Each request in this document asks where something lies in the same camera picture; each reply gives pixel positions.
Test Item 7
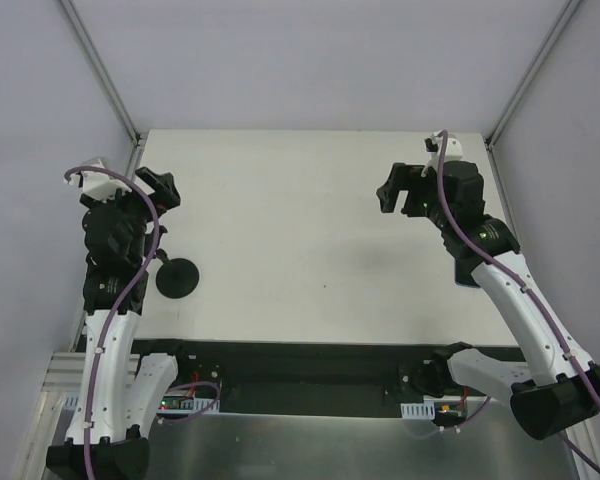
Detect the black phone stand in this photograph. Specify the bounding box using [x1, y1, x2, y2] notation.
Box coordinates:
[155, 248, 200, 300]

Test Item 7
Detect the blue cased smartphone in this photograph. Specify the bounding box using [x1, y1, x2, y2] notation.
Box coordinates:
[454, 260, 479, 288]

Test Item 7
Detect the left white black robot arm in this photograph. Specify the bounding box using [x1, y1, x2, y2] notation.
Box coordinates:
[46, 164, 192, 479]

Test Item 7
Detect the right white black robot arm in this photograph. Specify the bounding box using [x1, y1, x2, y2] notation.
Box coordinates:
[376, 161, 600, 440]

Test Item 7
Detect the left green lit circuit board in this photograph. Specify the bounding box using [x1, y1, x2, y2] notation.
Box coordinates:
[159, 396, 194, 411]

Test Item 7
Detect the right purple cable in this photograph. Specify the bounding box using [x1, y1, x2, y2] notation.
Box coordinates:
[404, 130, 600, 479]

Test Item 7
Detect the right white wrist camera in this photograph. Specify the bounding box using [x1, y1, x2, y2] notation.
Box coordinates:
[425, 130, 464, 170]

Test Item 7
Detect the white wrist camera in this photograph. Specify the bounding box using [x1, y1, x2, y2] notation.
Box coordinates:
[64, 170, 131, 202]
[425, 130, 464, 170]

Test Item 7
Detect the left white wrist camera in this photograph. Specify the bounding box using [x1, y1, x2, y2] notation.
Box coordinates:
[64, 170, 131, 202]

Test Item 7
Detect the left aluminium frame post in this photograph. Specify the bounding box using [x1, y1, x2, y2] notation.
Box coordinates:
[54, 0, 144, 146]

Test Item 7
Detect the aluminium frame post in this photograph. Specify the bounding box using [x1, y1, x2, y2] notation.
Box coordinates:
[484, 0, 586, 149]
[54, 0, 144, 146]

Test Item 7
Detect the aluminium front rail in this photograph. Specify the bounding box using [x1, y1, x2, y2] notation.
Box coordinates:
[41, 352, 140, 392]

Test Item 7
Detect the left white slotted cable duct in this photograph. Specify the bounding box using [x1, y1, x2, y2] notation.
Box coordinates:
[62, 392, 221, 416]

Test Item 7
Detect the white slotted cable duct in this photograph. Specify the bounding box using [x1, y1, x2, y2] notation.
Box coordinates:
[400, 401, 436, 421]
[62, 392, 221, 416]

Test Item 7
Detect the right aluminium frame post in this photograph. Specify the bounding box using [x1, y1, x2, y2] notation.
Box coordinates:
[484, 0, 586, 149]

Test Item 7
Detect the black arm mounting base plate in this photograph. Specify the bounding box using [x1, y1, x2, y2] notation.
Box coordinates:
[132, 339, 438, 418]

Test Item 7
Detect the right white slotted cable duct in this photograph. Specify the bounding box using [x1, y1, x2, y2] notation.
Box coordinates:
[400, 401, 436, 421]

